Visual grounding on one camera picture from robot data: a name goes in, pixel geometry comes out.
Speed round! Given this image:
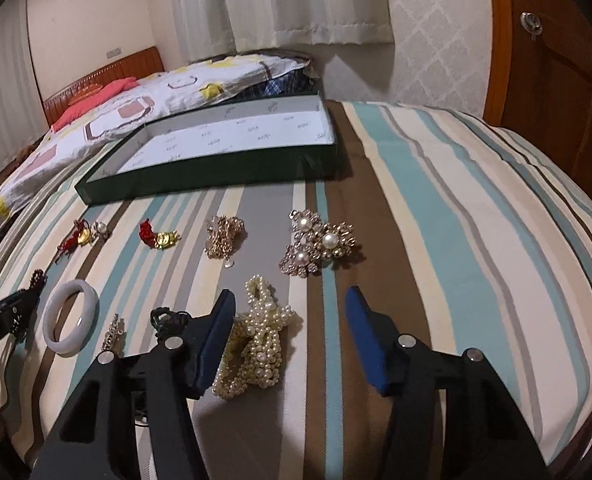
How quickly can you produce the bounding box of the white left curtain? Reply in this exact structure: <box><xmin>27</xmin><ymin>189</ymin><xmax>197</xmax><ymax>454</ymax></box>
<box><xmin>0</xmin><ymin>0</ymin><xmax>48</xmax><ymax>172</ymax></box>

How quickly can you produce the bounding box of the silver door lock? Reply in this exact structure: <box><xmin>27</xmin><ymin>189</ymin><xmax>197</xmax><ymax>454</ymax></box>
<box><xmin>520</xmin><ymin>12</ymin><xmax>543</xmax><ymax>41</ymax></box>

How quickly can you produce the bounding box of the wall power outlet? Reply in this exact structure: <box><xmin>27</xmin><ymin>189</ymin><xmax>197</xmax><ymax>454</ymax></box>
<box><xmin>106</xmin><ymin>48</ymin><xmax>122</xmax><ymax>60</ymax></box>

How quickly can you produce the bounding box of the red pillow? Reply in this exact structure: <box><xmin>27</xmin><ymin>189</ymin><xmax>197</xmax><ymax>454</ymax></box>
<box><xmin>51</xmin><ymin>77</ymin><xmax>139</xmax><ymax>132</ymax></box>

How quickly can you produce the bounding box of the plaid blue bed sheet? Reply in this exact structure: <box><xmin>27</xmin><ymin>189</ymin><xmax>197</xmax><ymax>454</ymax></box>
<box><xmin>231</xmin><ymin>68</ymin><xmax>319</xmax><ymax>102</ymax></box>

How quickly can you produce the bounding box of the dark green jewelry box tray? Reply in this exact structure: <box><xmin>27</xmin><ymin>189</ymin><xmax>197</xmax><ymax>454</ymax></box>
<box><xmin>76</xmin><ymin>94</ymin><xmax>338</xmax><ymax>205</ymax></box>

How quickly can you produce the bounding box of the black cord stone pendant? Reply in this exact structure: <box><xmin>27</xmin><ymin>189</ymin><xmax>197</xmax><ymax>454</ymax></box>
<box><xmin>150</xmin><ymin>307</ymin><xmax>192</xmax><ymax>342</ymax></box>

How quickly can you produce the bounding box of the red gold charm pendant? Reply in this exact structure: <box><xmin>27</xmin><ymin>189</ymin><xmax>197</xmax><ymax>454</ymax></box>
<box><xmin>139</xmin><ymin>219</ymin><xmax>181</xmax><ymax>250</ymax></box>

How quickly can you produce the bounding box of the red tassel pearl charm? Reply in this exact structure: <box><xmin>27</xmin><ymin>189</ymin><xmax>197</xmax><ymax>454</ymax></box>
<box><xmin>54</xmin><ymin>219</ymin><xmax>110</xmax><ymax>262</ymax></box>

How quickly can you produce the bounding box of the wooden door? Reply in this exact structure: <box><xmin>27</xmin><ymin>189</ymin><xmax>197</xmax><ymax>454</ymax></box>
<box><xmin>484</xmin><ymin>0</ymin><xmax>592</xmax><ymax>199</ymax></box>

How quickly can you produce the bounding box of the striped bed cover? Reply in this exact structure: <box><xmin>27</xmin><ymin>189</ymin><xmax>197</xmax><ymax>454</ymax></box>
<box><xmin>0</xmin><ymin>103</ymin><xmax>592</xmax><ymax>479</ymax></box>

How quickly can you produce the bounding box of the white patterned quilt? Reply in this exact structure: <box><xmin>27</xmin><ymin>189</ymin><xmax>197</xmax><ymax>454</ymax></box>
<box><xmin>0</xmin><ymin>53</ymin><xmax>311</xmax><ymax>232</ymax></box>

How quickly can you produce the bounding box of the small silver crystal clip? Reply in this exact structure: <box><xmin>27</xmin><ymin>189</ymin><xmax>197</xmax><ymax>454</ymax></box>
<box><xmin>102</xmin><ymin>314</ymin><xmax>125</xmax><ymax>352</ymax></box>

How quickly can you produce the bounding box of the gold chain bracelet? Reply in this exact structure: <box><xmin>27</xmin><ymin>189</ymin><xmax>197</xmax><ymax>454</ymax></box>
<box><xmin>204</xmin><ymin>214</ymin><xmax>247</xmax><ymax>270</ymax></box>

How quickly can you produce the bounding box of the wooden headboard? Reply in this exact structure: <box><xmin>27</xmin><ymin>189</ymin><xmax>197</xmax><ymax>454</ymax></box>
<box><xmin>42</xmin><ymin>47</ymin><xmax>165</xmax><ymax>126</ymax></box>

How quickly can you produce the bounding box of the white jade bangle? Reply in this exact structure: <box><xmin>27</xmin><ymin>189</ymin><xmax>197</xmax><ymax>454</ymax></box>
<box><xmin>41</xmin><ymin>278</ymin><xmax>101</xmax><ymax>358</ymax></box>

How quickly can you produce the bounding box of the gold pearl flower brooch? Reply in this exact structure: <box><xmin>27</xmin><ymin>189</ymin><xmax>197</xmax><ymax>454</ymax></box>
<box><xmin>279</xmin><ymin>209</ymin><xmax>357</xmax><ymax>278</ymax></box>

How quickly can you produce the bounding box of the white window curtain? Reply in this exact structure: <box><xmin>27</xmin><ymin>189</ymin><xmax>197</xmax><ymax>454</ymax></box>
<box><xmin>171</xmin><ymin>0</ymin><xmax>394</xmax><ymax>62</ymax></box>

